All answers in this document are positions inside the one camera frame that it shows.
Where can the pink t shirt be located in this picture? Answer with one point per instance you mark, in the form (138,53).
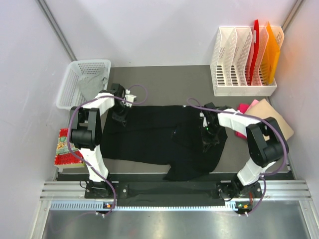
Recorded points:
(243,108)

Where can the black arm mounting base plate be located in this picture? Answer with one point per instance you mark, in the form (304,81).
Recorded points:
(208,189)

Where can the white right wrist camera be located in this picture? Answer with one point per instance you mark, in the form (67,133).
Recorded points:
(203,118)

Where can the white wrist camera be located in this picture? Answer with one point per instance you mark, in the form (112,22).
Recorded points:
(129,98)
(203,118)

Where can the red illustrated book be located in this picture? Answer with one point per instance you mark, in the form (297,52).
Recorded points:
(63,158)

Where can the beige t shirt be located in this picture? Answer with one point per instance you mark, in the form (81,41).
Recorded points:
(264,110)

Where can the white slotted cable duct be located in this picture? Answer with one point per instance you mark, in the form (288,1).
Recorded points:
(105,206)

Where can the grey cloth in basket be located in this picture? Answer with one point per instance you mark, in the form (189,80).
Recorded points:
(91,85)

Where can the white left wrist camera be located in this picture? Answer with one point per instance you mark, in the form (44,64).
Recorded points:
(129,98)

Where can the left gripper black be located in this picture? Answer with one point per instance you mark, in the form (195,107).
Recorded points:
(121,120)

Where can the white plastic mesh basket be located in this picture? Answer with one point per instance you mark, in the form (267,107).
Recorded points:
(69,94)

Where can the orange plastic folder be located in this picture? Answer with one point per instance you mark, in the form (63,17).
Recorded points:
(270,58)

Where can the white file organizer rack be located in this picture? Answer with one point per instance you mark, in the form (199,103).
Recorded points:
(229,65)

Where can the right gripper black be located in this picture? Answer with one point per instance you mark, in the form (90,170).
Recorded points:
(208,143)

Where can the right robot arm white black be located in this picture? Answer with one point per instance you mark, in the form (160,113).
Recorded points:
(266,143)

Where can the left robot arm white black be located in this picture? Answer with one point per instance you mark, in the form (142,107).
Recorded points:
(86,134)

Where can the red plastic folder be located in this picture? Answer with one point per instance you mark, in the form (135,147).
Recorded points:
(254,50)

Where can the black daisy print t shirt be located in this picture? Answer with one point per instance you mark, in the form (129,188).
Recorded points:
(163,135)

